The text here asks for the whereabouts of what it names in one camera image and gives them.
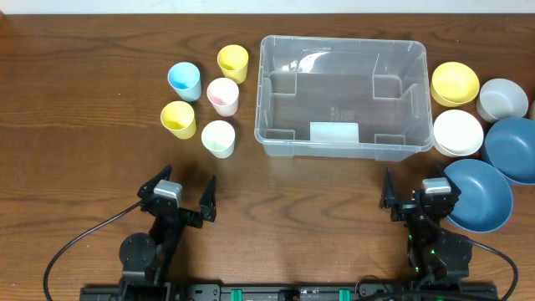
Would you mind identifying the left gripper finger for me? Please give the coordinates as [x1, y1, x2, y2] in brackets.
[199, 176, 217, 222]
[137, 165, 172, 199]

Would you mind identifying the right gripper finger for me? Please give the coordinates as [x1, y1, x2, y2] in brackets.
[380, 168, 396, 208]
[436, 165, 461, 209]

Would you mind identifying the dark blue bowl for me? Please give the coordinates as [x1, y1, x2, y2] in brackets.
[481, 117, 534, 186]
[445, 159, 514, 233]

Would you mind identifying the white bowl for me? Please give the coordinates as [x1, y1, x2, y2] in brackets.
[433, 110, 484, 157]

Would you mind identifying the grey bowl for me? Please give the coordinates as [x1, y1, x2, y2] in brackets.
[476, 79, 528, 123]

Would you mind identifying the yellow bowl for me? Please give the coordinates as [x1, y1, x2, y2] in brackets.
[431, 62, 480, 107]

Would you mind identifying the beige bowl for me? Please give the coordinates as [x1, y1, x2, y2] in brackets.
[529, 101, 535, 121]

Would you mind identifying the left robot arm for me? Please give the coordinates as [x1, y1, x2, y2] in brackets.
[116, 166, 217, 300]

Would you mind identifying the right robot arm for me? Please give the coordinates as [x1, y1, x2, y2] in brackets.
[380, 169, 472, 289]

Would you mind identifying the clear plastic storage container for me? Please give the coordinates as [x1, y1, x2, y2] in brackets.
[254, 35, 433, 162]

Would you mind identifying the yellow cup near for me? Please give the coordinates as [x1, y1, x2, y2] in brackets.
[160, 101, 196, 140]

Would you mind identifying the yellow cup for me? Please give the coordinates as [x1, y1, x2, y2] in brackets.
[217, 44, 249, 84]
[160, 101, 196, 140]

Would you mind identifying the pale green white cup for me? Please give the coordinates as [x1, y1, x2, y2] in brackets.
[201, 120, 236, 159]

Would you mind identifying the light blue cup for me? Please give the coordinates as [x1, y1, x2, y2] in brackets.
[167, 62, 202, 102]

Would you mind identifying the pink cup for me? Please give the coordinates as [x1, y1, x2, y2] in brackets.
[206, 78, 239, 117]

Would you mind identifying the yellow cup far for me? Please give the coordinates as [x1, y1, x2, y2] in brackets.
[217, 44, 249, 84]

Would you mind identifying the right black cable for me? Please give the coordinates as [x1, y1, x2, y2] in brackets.
[459, 233, 520, 301]

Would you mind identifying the black cable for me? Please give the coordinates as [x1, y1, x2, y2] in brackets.
[459, 233, 520, 301]
[43, 200, 144, 301]

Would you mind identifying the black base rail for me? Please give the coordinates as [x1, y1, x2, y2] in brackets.
[79, 283, 501, 301]

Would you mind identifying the left black cable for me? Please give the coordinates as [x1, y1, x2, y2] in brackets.
[43, 200, 144, 301]

